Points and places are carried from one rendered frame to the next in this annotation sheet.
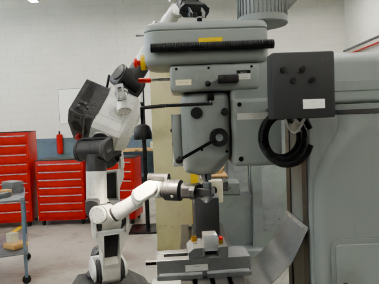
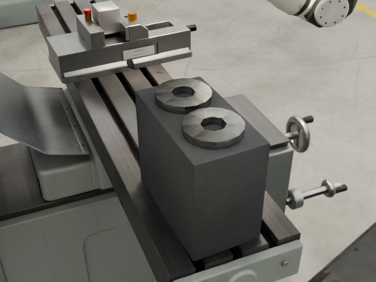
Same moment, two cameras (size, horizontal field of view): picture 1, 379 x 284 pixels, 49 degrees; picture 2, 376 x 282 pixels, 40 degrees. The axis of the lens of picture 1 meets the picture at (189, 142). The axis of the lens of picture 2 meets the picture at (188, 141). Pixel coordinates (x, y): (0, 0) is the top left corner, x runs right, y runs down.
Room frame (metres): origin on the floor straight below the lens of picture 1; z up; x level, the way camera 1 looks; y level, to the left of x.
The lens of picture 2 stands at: (2.75, -0.32, 1.55)
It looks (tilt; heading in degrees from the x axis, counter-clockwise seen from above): 35 degrees down; 158
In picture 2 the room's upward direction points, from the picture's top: straight up
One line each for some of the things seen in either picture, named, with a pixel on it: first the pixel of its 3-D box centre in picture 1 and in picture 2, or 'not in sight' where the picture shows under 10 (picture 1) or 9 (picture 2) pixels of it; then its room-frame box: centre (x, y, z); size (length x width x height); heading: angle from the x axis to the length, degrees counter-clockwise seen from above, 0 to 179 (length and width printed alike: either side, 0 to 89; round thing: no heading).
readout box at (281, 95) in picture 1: (300, 85); not in sight; (1.34, -0.37, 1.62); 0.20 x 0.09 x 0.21; 91
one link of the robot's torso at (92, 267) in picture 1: (108, 267); not in sight; (2.39, 0.51, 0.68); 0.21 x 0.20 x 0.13; 21
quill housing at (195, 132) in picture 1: (205, 132); not in sight; (1.67, -0.06, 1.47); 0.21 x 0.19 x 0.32; 1
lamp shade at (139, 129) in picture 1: (142, 131); not in sight; (1.64, 0.18, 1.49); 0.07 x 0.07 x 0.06
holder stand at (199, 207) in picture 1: (205, 210); (197, 160); (2.15, -0.07, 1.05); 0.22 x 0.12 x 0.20; 4
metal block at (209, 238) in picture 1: (209, 240); (106, 17); (1.55, -0.06, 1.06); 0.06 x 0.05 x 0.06; 4
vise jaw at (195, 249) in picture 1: (195, 248); (128, 23); (1.55, -0.01, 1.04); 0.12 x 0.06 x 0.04; 4
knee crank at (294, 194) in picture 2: not in sight; (316, 191); (1.80, 0.47, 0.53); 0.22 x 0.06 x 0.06; 91
